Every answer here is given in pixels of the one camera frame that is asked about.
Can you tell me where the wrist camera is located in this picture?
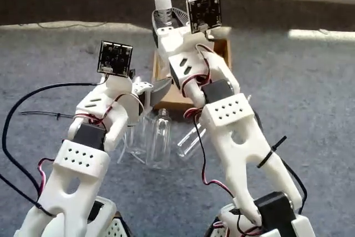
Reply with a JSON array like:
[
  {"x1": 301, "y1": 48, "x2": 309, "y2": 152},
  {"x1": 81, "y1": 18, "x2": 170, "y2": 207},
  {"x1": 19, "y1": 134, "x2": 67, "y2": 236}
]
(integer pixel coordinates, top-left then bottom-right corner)
[
  {"x1": 185, "y1": 0, "x2": 222, "y2": 34},
  {"x1": 96, "y1": 41, "x2": 133, "y2": 78}
]

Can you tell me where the spray top thin tube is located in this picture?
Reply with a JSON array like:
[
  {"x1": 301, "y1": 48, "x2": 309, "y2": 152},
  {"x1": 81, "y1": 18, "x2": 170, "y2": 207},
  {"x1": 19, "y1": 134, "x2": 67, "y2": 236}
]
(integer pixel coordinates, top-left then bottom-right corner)
[
  {"x1": 129, "y1": 150, "x2": 146, "y2": 164},
  {"x1": 116, "y1": 129, "x2": 133, "y2": 165}
]

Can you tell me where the black cable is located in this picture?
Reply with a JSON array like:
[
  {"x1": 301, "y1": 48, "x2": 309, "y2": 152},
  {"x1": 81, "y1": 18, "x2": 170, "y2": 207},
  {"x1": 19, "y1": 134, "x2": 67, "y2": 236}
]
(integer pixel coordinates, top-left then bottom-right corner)
[
  {"x1": 278, "y1": 156, "x2": 308, "y2": 215},
  {"x1": 1, "y1": 82, "x2": 101, "y2": 218},
  {"x1": 0, "y1": 174, "x2": 39, "y2": 208}
]

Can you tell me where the clear plastic bottle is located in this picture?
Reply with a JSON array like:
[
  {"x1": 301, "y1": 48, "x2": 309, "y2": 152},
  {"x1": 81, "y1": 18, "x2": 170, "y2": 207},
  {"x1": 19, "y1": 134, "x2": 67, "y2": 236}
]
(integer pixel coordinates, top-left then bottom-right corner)
[
  {"x1": 126, "y1": 109, "x2": 152, "y2": 155},
  {"x1": 145, "y1": 107, "x2": 172, "y2": 169},
  {"x1": 176, "y1": 125, "x2": 207, "y2": 158}
]

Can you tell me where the cardboard box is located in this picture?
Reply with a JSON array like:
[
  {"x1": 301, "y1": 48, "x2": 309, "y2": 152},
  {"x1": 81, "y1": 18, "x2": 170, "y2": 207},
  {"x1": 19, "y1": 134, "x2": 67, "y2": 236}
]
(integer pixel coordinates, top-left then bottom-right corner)
[{"x1": 151, "y1": 38, "x2": 232, "y2": 116}]

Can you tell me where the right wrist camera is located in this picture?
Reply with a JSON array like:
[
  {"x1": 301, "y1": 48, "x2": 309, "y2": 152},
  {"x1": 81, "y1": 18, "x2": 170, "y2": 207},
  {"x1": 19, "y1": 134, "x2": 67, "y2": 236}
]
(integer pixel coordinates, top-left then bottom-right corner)
[{"x1": 185, "y1": 0, "x2": 222, "y2": 34}]

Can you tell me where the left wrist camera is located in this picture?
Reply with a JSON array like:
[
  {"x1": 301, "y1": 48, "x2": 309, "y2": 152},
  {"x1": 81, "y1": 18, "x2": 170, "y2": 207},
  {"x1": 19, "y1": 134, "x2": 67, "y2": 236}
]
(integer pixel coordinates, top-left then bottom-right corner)
[{"x1": 96, "y1": 41, "x2": 133, "y2": 78}]

